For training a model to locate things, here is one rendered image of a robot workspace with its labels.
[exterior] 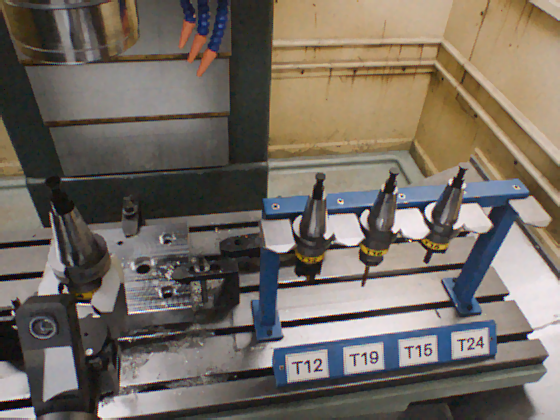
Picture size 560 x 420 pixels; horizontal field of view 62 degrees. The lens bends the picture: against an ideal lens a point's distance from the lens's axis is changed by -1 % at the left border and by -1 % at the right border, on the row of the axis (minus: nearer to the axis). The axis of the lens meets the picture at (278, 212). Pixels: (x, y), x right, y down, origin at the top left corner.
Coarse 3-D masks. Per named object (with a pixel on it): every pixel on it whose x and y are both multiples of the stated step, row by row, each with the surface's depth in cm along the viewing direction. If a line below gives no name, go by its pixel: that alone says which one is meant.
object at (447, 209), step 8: (448, 184) 72; (464, 184) 72; (448, 192) 72; (456, 192) 72; (440, 200) 74; (448, 200) 73; (456, 200) 72; (432, 208) 77; (440, 208) 74; (448, 208) 74; (456, 208) 73; (432, 216) 76; (440, 216) 75; (448, 216) 74; (456, 216) 75; (448, 224) 75
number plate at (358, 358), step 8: (368, 344) 89; (376, 344) 89; (344, 352) 89; (352, 352) 89; (360, 352) 89; (368, 352) 89; (376, 352) 90; (344, 360) 89; (352, 360) 89; (360, 360) 89; (368, 360) 89; (376, 360) 90; (344, 368) 89; (352, 368) 89; (360, 368) 89; (368, 368) 90; (376, 368) 90
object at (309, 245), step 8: (296, 224) 74; (328, 224) 74; (296, 232) 72; (328, 232) 73; (304, 240) 71; (312, 240) 71; (320, 240) 73; (328, 240) 72; (304, 248) 73; (312, 248) 73
